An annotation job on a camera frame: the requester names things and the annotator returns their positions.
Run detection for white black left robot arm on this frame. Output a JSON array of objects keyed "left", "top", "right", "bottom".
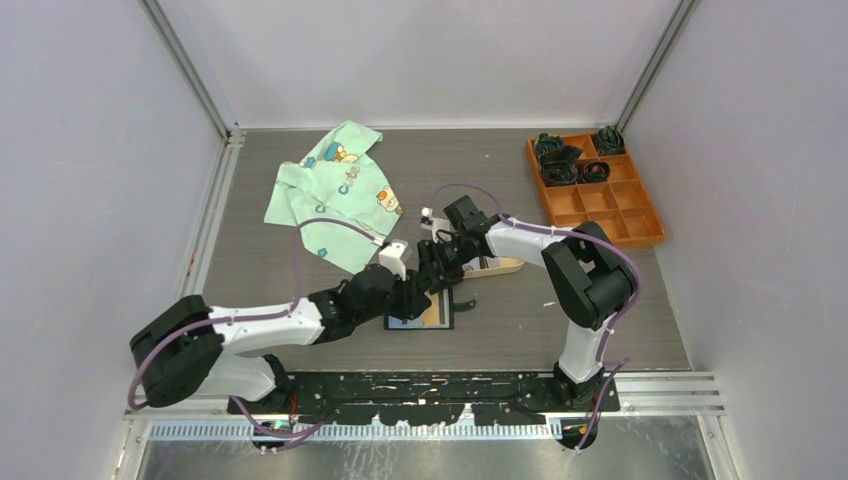
[{"left": 127, "top": 265, "right": 431, "bottom": 413}]

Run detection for orange compartment organizer box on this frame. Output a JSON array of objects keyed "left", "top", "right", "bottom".
[{"left": 525, "top": 132, "right": 667, "bottom": 249}]

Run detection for black leather card holder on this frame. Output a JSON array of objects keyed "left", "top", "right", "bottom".
[{"left": 383, "top": 288, "right": 477, "bottom": 331}]

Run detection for orange striped credit card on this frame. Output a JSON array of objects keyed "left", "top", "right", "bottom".
[{"left": 420, "top": 292, "right": 451, "bottom": 330}]

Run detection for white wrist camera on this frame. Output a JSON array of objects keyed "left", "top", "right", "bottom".
[
  {"left": 378, "top": 240, "right": 411, "bottom": 280},
  {"left": 420, "top": 207, "right": 454, "bottom": 243}
]

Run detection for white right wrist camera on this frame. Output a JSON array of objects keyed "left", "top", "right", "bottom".
[{"left": 420, "top": 207, "right": 454, "bottom": 243}]

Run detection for aluminium front rail frame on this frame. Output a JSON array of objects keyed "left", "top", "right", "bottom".
[{"left": 126, "top": 371, "right": 726, "bottom": 448}]

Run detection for beige oval tray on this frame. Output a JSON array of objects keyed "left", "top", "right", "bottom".
[{"left": 462, "top": 256, "right": 525, "bottom": 279}]

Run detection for green cartoon print cloth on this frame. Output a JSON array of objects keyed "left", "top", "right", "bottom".
[{"left": 264, "top": 120, "right": 404, "bottom": 274}]

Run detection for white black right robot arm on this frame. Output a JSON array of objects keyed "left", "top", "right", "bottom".
[{"left": 416, "top": 196, "right": 640, "bottom": 411}]

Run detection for dark rolled belt front left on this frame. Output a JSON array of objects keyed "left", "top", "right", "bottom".
[{"left": 539, "top": 160, "right": 580, "bottom": 187}]

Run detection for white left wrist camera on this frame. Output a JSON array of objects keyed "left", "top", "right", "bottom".
[{"left": 378, "top": 240, "right": 411, "bottom": 280}]

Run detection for dark rolled belt back right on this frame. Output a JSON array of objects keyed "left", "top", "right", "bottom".
[{"left": 591, "top": 125, "right": 626, "bottom": 156}]

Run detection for dark rolled belt back left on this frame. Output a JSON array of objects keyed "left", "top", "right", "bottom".
[{"left": 534, "top": 133, "right": 583, "bottom": 163}]

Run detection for dark rolled belt front right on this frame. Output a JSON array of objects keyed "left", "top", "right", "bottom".
[{"left": 578, "top": 161, "right": 611, "bottom": 184}]

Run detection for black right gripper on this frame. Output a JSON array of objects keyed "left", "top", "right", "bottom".
[{"left": 417, "top": 233, "right": 474, "bottom": 295}]

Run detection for dark rolled belt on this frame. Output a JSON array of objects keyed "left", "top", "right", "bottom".
[
  {"left": 534, "top": 133, "right": 583, "bottom": 163},
  {"left": 591, "top": 125, "right": 626, "bottom": 156},
  {"left": 578, "top": 161, "right": 611, "bottom": 184},
  {"left": 539, "top": 160, "right": 580, "bottom": 187}
]

